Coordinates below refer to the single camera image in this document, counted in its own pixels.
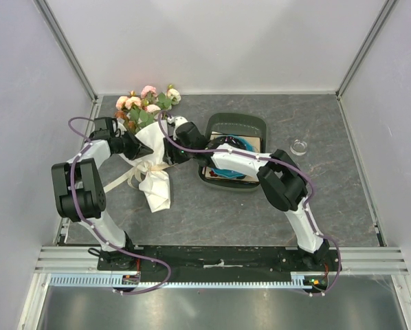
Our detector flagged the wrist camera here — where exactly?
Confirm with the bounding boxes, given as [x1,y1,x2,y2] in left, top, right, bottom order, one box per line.
[166,115,188,129]
[93,117,118,134]

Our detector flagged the dark green tray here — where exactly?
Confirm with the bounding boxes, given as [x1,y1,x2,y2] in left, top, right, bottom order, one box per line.
[198,113,268,192]

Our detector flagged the cream ribbon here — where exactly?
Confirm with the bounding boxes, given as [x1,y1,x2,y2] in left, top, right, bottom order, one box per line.
[103,161,171,193]

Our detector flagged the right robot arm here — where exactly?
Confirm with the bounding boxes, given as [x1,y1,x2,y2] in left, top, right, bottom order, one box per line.
[165,116,337,271]

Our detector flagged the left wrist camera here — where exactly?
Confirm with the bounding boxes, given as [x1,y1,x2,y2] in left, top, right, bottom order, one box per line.
[93,117,118,134]

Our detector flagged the white flower stem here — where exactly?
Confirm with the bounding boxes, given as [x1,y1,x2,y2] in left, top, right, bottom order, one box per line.
[157,85,181,111]

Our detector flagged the clear glass vase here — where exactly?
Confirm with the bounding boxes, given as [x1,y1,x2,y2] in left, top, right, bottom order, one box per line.
[290,139,308,156]

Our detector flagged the left aluminium frame post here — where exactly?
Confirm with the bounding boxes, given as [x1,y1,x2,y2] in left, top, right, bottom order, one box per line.
[34,0,98,103]

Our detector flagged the orange flower stem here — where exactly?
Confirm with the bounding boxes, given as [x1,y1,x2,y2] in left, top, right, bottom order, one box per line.
[115,110,137,133]

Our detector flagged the grey cable duct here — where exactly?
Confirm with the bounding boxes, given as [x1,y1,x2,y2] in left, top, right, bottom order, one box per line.
[49,274,326,289]

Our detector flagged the blue plate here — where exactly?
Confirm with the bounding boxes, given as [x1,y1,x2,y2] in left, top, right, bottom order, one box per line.
[201,132,262,182]

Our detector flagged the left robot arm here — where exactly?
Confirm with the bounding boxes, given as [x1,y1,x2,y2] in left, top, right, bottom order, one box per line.
[52,117,153,271]

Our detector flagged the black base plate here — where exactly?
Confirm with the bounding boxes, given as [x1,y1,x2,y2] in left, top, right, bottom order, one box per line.
[97,244,342,283]

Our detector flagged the pink flower stems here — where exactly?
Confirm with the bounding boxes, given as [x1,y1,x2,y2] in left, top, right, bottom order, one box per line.
[115,85,161,133]

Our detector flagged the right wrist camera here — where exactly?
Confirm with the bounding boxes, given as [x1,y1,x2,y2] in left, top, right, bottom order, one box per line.
[166,115,188,129]

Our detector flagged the wooden puzzle board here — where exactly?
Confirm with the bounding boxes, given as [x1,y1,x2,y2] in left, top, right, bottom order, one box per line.
[200,135,262,183]

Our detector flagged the white wrapping paper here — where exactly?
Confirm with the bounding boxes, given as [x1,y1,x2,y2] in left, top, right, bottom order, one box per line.
[120,122,171,212]

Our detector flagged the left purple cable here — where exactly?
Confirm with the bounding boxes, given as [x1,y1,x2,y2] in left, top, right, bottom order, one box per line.
[69,116,173,296]

